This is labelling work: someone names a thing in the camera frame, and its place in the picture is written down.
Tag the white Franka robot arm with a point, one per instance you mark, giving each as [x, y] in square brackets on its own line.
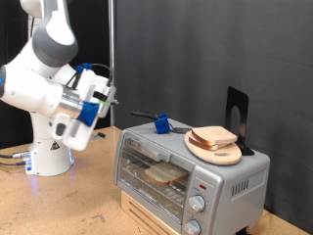
[29, 88]

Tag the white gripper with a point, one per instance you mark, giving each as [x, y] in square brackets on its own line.
[91, 81]

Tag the glass toaster oven door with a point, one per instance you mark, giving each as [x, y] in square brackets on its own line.
[150, 196]

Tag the black metal bookend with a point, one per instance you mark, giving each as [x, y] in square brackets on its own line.
[243, 101]

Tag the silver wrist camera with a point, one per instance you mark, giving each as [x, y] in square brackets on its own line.
[106, 101]

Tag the wooden box under oven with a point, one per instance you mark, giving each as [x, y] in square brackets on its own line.
[140, 213]

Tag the metal pole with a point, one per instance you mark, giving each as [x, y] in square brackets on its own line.
[111, 32]

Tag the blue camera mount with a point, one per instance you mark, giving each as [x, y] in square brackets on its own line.
[88, 113]

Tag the silver toaster oven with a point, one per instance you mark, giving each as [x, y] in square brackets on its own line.
[228, 182]

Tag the white bread slice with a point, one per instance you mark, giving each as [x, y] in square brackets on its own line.
[202, 146]
[166, 174]
[213, 134]

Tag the metal spatula with blue block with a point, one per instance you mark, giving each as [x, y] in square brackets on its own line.
[162, 125]

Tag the round wooden cutting board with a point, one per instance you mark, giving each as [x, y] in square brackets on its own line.
[225, 157]

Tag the silver oven knob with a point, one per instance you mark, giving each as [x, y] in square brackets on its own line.
[192, 227]
[197, 203]

